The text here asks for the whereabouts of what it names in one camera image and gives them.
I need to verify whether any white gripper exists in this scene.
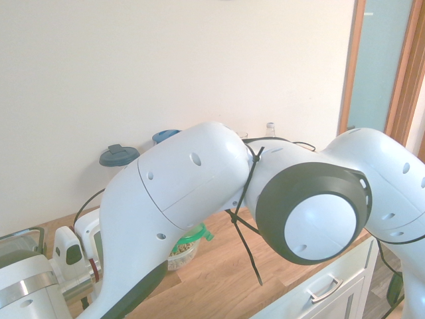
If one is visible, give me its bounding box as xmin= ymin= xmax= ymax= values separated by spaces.
xmin=73 ymin=211 xmax=103 ymax=266

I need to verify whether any green round container lid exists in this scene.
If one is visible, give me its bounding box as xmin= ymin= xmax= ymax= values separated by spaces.
xmin=172 ymin=223 xmax=215 ymax=246

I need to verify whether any glass box green clip lid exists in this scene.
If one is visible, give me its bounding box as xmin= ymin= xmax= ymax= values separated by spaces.
xmin=0 ymin=227 xmax=48 ymax=259

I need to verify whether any clear canister with grey lid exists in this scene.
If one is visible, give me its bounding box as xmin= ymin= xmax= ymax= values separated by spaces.
xmin=98 ymin=144 xmax=141 ymax=174

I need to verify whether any clear round food container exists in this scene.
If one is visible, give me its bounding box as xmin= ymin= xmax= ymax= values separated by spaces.
xmin=167 ymin=237 xmax=202 ymax=272

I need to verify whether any clear pitcher with blue lid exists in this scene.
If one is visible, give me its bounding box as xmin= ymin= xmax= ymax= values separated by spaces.
xmin=151 ymin=129 xmax=183 ymax=148

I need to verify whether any cereal rings heap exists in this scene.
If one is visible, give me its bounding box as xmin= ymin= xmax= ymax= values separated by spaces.
xmin=167 ymin=241 xmax=199 ymax=270

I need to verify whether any frosted glass door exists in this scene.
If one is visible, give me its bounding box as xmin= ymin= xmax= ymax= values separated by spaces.
xmin=344 ymin=0 xmax=413 ymax=134

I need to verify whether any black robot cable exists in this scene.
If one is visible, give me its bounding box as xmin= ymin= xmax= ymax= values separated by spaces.
xmin=73 ymin=135 xmax=319 ymax=230

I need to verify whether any black cable tie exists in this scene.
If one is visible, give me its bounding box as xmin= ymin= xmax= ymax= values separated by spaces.
xmin=228 ymin=209 xmax=264 ymax=286
xmin=232 ymin=146 xmax=266 ymax=224

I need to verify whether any silver drawer handle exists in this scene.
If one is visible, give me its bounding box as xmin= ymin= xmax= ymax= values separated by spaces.
xmin=305 ymin=277 xmax=344 ymax=304

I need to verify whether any white drawer with handle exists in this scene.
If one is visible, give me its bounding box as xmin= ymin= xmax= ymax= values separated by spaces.
xmin=252 ymin=232 xmax=383 ymax=319

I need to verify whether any wooden door frame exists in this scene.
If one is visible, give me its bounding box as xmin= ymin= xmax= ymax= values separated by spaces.
xmin=336 ymin=0 xmax=425 ymax=158

